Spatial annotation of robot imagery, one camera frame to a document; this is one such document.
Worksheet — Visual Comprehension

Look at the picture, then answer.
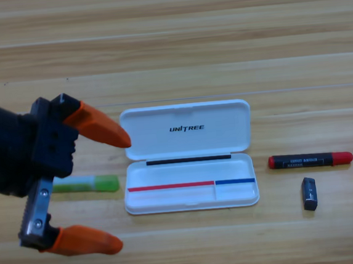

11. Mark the white Unitree pencil case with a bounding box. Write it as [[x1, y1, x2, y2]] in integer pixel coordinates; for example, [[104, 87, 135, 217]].
[[116, 97, 261, 217]]

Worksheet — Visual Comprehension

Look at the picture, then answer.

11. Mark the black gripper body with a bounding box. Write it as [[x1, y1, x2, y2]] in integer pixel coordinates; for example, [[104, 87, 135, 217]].
[[0, 91, 93, 255]]

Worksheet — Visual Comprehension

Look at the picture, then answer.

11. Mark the red and black marker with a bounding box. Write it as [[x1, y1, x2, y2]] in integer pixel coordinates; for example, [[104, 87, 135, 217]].
[[267, 149, 353, 172]]

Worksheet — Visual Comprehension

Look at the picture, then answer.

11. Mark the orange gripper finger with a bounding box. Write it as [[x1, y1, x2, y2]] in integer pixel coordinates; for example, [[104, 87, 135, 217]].
[[61, 96, 132, 154], [43, 220, 124, 261]]

